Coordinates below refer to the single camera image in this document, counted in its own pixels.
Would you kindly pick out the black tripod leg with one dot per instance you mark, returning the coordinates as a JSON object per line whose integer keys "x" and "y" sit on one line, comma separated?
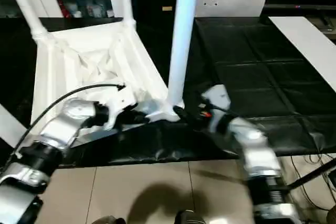
{"x": 309, "y": 175}

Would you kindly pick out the black work mat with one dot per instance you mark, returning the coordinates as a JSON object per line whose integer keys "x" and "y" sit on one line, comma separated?
{"x": 262, "y": 51}

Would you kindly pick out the black bar with red mark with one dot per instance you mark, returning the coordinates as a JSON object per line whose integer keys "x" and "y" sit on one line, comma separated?
{"x": 309, "y": 6}

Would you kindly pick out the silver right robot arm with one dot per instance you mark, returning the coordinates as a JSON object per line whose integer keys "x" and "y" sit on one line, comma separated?
{"x": 257, "y": 155}

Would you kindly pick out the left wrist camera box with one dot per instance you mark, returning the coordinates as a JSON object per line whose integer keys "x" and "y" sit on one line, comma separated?
{"x": 118, "y": 100}

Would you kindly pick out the white plastic table top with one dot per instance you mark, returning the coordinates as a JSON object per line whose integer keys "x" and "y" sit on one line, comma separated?
{"x": 78, "y": 51}

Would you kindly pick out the dark robot foot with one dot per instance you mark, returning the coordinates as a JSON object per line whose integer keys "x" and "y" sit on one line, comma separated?
{"x": 109, "y": 221}
{"x": 190, "y": 218}

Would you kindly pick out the dark right robot foot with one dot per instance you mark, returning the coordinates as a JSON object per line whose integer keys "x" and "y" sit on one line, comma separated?
{"x": 190, "y": 218}

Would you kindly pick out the dark left robot foot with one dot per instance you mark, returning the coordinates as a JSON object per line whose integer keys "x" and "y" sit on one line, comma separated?
{"x": 109, "y": 221}

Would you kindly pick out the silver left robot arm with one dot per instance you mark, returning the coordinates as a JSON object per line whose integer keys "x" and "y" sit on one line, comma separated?
{"x": 57, "y": 127}

